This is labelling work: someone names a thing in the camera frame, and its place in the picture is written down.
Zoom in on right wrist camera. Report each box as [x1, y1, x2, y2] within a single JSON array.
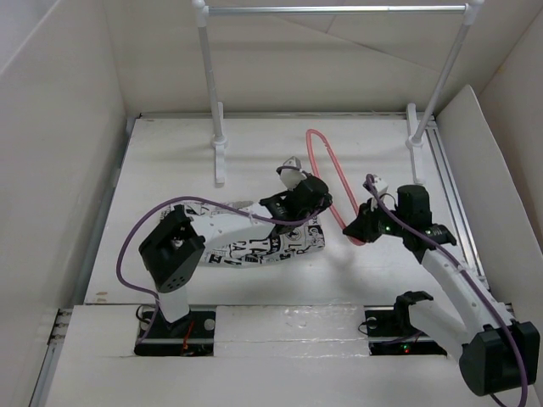
[[363, 174, 389, 206]]

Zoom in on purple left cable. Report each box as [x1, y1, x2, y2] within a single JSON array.
[[116, 167, 332, 348]]

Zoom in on purple cable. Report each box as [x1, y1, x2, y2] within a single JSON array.
[[364, 173, 529, 407], [116, 167, 332, 348]]

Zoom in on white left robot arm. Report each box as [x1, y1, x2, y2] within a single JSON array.
[[138, 175, 332, 337]]

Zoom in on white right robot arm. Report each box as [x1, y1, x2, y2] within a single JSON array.
[[343, 175, 540, 406]]

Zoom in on white clothes rack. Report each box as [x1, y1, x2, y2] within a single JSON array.
[[192, 1, 484, 185]]

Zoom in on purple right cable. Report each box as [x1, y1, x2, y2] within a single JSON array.
[[364, 173, 529, 407]]

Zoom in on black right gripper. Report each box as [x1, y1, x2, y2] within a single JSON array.
[[342, 198, 409, 243]]

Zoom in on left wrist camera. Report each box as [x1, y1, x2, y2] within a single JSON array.
[[276, 156, 306, 190]]

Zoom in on aluminium rail right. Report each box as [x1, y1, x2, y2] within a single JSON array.
[[426, 121, 489, 288]]

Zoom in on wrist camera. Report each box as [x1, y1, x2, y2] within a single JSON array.
[[276, 156, 306, 190], [363, 174, 389, 206]]

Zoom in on newspaper print trousers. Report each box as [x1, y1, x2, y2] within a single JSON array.
[[151, 200, 326, 269]]

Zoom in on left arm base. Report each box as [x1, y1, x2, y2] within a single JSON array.
[[134, 305, 216, 357]]

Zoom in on aluminium rail left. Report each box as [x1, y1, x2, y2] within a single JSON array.
[[28, 116, 137, 406]]

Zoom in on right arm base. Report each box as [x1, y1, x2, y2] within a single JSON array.
[[358, 307, 447, 356]]

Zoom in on aluminium rail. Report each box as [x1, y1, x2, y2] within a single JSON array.
[[426, 121, 489, 288], [28, 116, 137, 406]]

